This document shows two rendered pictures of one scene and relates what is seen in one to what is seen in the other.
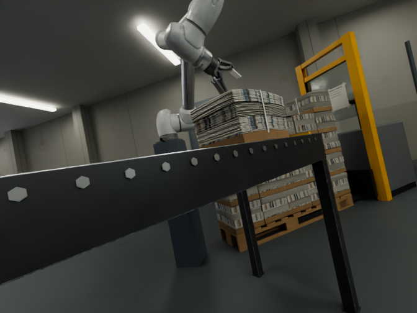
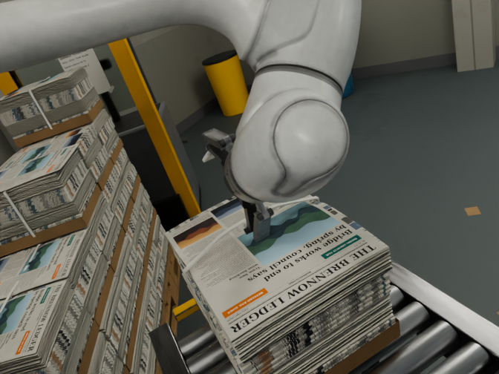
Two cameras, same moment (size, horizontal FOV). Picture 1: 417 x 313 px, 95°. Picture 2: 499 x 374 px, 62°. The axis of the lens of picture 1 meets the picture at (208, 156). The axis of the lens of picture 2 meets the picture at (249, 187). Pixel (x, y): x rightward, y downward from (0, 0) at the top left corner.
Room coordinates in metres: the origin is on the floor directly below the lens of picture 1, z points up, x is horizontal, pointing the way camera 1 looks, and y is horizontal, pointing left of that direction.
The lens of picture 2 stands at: (0.67, 0.41, 1.46)
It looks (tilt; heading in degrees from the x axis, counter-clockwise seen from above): 26 degrees down; 293
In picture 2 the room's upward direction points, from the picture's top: 20 degrees counter-clockwise
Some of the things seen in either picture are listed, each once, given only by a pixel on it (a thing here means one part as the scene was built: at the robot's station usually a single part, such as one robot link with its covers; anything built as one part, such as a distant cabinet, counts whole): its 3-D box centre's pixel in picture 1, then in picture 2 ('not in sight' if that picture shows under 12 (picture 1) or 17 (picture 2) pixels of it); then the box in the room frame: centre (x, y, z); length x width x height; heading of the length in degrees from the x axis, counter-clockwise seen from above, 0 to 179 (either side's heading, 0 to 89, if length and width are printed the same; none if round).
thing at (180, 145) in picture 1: (180, 200); not in sight; (1.61, 0.30, 0.50); 0.20 x 0.20 x 1.00; 73
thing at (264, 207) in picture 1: (271, 185); (93, 322); (1.96, -0.57, 0.42); 1.17 x 0.39 x 0.83; 111
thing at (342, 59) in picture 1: (324, 69); not in sight; (2.38, -1.65, 1.62); 0.75 x 0.06 x 0.06; 21
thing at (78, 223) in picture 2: not in sight; (47, 219); (2.01, -0.69, 0.86); 0.38 x 0.29 x 0.04; 23
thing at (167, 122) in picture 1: (167, 123); not in sight; (1.61, 0.29, 1.17); 0.18 x 0.16 x 0.22; 108
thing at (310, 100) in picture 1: (316, 151); (102, 196); (2.23, -1.24, 0.65); 0.39 x 0.30 x 1.29; 21
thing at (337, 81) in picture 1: (331, 96); (67, 68); (2.39, -1.67, 1.28); 0.57 x 0.01 x 0.65; 21
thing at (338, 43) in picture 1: (321, 54); not in sight; (2.38, -1.65, 1.82); 0.75 x 0.06 x 0.06; 21
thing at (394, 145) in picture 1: (363, 159); (139, 174); (2.52, -1.99, 0.40); 0.70 x 0.55 x 0.80; 21
